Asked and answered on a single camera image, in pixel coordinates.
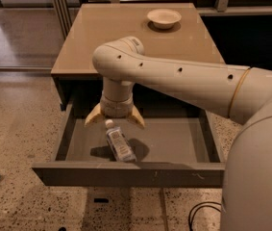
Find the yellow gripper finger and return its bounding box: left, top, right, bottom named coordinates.
left=127, top=106, right=145, bottom=128
left=85, top=104, right=105, bottom=127

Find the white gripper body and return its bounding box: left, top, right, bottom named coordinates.
left=100, top=96, right=134, bottom=118

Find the blue plastic bottle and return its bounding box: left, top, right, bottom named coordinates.
left=105, top=119, right=136, bottom=162

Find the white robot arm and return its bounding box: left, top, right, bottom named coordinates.
left=86, top=37, right=272, bottom=231

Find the open grey top drawer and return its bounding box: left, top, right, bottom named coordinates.
left=32, top=97, right=225, bottom=188

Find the grey cabinet with counter top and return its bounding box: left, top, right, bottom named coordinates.
left=51, top=3, right=223, bottom=106

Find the white ceramic bowl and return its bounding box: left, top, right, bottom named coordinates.
left=147, top=9, right=182, bottom=30

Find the black cable loop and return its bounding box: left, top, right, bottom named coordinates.
left=187, top=201, right=223, bottom=231

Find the metal window frame rail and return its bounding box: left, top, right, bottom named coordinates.
left=53, top=0, right=72, bottom=38

